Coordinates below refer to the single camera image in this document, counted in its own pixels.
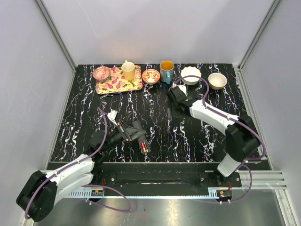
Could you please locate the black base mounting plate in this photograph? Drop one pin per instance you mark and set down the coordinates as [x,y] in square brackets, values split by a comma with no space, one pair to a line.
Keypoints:
[199,174]

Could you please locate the connector box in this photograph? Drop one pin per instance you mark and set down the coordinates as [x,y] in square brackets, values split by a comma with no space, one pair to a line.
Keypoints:
[224,194]
[97,192]

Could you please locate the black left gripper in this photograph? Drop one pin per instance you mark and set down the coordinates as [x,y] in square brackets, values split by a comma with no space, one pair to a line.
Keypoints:
[130,133]

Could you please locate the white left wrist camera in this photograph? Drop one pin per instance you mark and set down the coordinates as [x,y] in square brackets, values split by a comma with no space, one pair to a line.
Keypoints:
[112,116]

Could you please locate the red orange battery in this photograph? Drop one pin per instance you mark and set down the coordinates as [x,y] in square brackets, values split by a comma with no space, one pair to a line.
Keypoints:
[144,147]

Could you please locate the pink patterned bowl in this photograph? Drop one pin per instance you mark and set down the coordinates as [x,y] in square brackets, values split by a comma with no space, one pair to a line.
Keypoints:
[102,73]

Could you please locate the black remote control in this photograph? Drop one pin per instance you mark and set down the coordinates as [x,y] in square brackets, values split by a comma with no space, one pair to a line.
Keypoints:
[147,145]

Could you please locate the yellow mug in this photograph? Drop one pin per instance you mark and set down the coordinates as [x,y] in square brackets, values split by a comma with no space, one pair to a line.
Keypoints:
[128,69]

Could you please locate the white scalloped bowl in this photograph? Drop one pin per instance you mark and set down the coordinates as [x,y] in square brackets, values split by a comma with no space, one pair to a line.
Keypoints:
[186,71]

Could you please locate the beige round bowl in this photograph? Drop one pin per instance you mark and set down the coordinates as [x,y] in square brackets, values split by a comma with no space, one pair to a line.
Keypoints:
[217,81]

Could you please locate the floral rectangular tray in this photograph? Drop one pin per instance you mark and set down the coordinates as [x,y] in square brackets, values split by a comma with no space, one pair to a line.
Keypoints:
[117,82]

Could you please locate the blue mug orange inside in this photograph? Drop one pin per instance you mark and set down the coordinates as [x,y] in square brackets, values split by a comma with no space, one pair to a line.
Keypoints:
[166,71]

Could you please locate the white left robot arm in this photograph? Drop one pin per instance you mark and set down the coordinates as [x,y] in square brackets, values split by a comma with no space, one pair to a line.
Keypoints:
[43,191]

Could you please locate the left connector box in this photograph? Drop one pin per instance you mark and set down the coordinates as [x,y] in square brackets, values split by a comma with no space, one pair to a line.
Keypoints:
[97,192]

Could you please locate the orange floral small bowl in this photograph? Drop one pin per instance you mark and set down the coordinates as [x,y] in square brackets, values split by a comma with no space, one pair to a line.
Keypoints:
[151,76]

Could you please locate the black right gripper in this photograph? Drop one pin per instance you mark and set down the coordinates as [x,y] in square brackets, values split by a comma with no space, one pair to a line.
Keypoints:
[173,105]

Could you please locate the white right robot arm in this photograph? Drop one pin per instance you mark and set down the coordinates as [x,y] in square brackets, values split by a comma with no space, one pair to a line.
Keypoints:
[241,135]

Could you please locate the right connector box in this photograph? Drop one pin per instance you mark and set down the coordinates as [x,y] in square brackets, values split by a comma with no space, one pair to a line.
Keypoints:
[224,194]

